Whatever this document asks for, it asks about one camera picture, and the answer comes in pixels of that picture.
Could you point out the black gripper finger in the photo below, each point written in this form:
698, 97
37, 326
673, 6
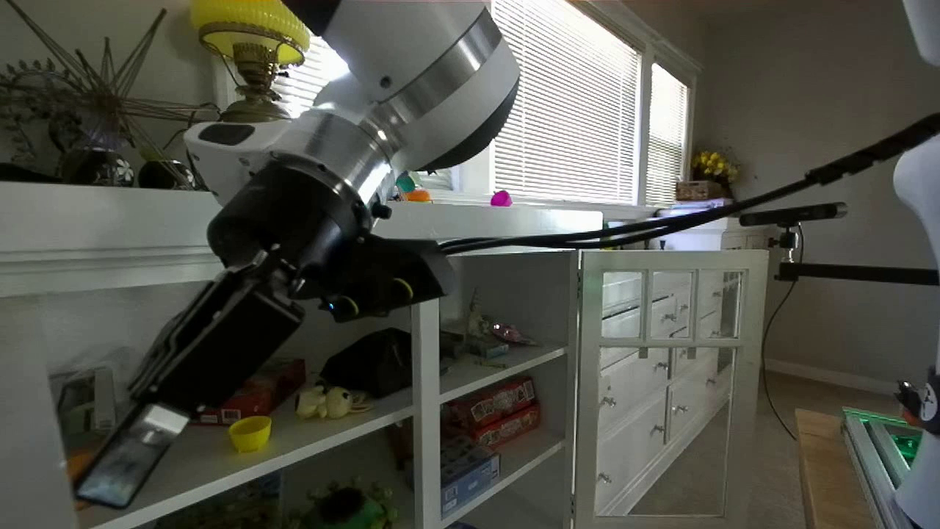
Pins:
128, 455

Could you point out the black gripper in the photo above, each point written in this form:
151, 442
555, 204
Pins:
275, 225

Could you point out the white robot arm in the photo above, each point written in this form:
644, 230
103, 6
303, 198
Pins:
420, 60

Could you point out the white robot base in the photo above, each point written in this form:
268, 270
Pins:
927, 489

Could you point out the white wooden cabinet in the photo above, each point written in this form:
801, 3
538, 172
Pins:
99, 235

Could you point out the white drawer cabinet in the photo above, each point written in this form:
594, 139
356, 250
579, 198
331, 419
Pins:
676, 235

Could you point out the grey picture box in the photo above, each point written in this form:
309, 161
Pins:
74, 411

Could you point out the dark stone ornament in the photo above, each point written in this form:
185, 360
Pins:
163, 178

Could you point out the yellow plastic cup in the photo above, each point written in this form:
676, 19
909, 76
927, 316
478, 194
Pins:
251, 433

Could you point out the red flat box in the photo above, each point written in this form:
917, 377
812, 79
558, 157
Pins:
260, 392

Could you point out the orange small toy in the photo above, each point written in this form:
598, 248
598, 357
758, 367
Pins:
419, 194

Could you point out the black bag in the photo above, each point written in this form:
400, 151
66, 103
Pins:
372, 363

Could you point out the cream plush toy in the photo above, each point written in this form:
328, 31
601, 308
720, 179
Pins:
328, 401

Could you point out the dark round vase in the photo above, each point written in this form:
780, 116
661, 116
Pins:
93, 166

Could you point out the yellow shade table lamp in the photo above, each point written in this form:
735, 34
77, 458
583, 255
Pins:
244, 31

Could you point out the green leafy toy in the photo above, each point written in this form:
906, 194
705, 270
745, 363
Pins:
342, 504

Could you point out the dried spiky plant decoration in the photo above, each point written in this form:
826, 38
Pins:
99, 88

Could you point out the pink small toy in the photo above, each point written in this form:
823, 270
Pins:
500, 198

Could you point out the grey metal toy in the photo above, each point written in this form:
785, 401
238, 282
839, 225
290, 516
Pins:
480, 335

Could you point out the red board game box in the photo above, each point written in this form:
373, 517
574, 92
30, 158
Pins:
489, 408

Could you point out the black blue-print box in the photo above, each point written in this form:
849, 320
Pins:
472, 486

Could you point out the white folded stack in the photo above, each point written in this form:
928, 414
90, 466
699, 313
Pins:
698, 207

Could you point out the yellow potted flowers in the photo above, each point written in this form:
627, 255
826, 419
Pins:
711, 166

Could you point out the black mounting bar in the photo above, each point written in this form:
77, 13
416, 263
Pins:
861, 275

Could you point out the white framed green panel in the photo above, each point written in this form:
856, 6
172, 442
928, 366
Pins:
884, 444

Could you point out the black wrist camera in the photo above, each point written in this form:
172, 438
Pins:
391, 280

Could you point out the black stereo camera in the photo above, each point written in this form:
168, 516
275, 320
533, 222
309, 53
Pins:
793, 213

